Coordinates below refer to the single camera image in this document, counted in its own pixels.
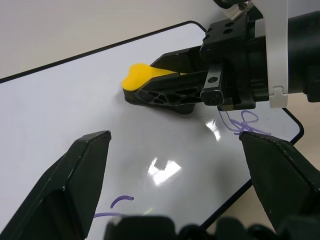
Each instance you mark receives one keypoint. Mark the white whiteboard with black frame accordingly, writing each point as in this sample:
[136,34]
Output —
[62,105]

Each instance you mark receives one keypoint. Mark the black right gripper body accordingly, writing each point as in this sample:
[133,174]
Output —
[235,50]

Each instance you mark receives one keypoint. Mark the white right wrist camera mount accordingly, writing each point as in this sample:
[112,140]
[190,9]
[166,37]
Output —
[276,50]

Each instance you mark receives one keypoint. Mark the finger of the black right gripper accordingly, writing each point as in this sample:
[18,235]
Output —
[175,81]
[177,61]

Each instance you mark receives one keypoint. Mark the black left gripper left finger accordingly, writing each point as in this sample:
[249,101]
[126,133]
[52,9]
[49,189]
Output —
[62,180]

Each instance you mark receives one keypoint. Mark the yellow eraser with black base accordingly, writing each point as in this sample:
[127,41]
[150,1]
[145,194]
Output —
[136,76]

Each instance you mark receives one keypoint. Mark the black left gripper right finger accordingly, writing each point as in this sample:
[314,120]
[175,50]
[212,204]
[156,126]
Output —
[282,175]

